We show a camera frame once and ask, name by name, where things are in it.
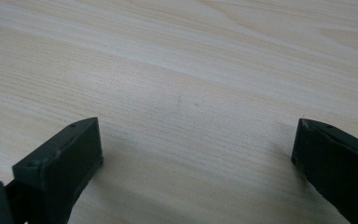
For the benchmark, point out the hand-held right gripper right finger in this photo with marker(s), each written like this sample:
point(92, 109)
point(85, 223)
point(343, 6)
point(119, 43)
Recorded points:
point(338, 161)

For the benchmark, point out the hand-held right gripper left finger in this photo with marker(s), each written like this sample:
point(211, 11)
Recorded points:
point(63, 165)

